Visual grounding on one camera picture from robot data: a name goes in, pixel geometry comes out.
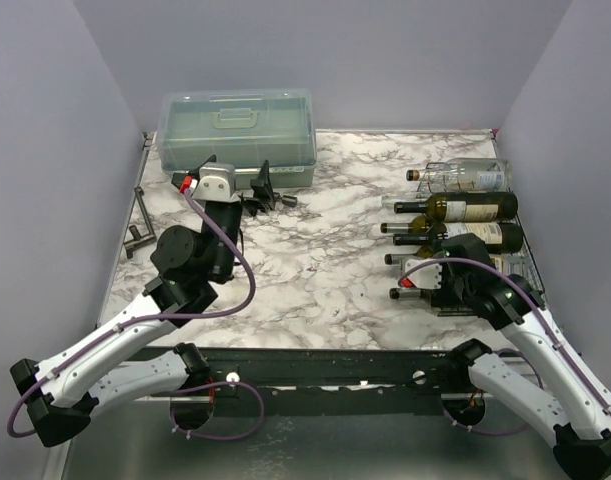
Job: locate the translucent green plastic storage box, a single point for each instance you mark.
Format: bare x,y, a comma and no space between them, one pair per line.
244,128

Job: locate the clear glass bottle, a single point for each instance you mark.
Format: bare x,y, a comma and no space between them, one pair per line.
463,174

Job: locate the dark bottle tan label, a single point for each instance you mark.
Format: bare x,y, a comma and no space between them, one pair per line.
401,258

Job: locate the black T-shaped corkscrew tool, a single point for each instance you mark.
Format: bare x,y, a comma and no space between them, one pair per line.
287,200

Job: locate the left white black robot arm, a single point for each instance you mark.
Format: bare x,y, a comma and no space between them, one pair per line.
201,275

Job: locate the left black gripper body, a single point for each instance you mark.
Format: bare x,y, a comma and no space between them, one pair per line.
230,224

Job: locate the dark bottle beige label back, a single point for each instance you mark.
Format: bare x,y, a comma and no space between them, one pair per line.
467,207

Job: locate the dark capped bottle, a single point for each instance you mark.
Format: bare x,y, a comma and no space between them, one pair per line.
508,264

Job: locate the black wire wine rack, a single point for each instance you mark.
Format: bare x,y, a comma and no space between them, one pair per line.
472,195

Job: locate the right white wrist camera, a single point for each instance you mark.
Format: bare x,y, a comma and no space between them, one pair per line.
421,274

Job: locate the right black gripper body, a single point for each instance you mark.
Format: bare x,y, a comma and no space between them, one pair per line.
445,293

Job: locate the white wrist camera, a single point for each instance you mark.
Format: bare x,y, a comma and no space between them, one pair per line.
217,183
421,274

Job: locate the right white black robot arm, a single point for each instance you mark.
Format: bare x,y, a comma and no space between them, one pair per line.
572,411

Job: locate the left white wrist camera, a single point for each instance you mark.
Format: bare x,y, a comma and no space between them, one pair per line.
217,183

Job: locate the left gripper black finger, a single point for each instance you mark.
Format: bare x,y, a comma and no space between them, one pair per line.
263,198
179,177

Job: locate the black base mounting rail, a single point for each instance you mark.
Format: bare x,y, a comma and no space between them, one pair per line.
297,382

